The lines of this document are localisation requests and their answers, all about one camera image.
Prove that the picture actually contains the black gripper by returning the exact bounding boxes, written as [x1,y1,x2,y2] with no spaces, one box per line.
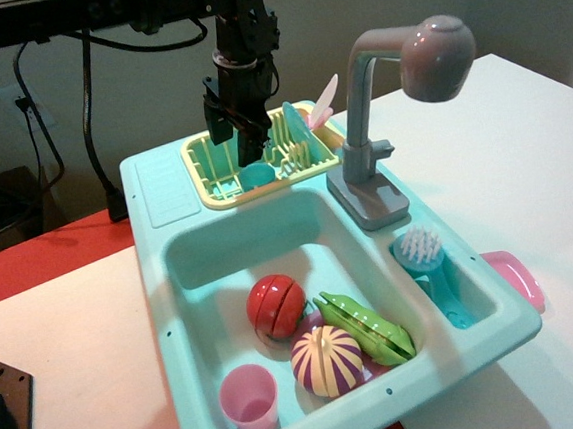
[203,54,279,167]

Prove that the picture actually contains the teal toy plate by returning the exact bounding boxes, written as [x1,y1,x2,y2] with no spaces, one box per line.
[281,101,315,148]

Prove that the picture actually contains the pink toy cup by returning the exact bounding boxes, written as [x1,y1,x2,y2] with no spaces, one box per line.
[218,364,278,429]

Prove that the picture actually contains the white wall outlet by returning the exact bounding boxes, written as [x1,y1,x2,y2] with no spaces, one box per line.
[0,83,57,133]

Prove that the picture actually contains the green toy pea pod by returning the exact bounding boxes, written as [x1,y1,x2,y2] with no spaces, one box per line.
[313,291,417,367]

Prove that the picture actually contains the light teal toy sink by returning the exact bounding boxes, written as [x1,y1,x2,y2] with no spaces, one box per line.
[115,84,552,429]

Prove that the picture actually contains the pink toy spatula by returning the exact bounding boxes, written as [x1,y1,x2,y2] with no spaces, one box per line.
[306,74,339,131]

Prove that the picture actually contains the yellow green drying rack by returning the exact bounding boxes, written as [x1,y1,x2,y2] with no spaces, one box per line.
[181,108,344,211]

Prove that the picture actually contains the black overhead rail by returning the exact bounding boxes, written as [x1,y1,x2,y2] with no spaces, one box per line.
[0,0,230,49]

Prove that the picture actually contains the grey toy faucet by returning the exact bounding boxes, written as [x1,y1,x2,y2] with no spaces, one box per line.
[326,14,477,231]

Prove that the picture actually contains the pink toy plate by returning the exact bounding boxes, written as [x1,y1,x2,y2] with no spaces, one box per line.
[481,251,546,314]

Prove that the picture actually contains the red toy tomato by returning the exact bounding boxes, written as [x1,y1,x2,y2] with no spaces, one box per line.
[246,273,307,340]

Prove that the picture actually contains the purple yellow striped toy onion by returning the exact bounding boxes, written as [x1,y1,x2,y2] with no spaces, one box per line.
[291,325,363,398]

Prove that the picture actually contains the teal dish brush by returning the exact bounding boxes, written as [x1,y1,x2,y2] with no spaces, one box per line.
[389,225,475,330]

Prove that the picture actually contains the black flexible gooseneck cable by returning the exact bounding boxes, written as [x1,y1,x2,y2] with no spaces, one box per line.
[74,28,131,226]

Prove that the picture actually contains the black power cable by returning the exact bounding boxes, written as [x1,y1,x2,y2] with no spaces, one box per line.
[0,38,73,251]

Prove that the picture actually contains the brown cardboard box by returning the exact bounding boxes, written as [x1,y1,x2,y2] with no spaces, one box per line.
[0,166,67,251]

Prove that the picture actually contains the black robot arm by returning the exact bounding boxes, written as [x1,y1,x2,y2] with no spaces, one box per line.
[203,0,280,167]

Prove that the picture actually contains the teal toy cup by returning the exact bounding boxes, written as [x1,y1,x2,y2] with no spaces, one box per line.
[238,162,276,192]

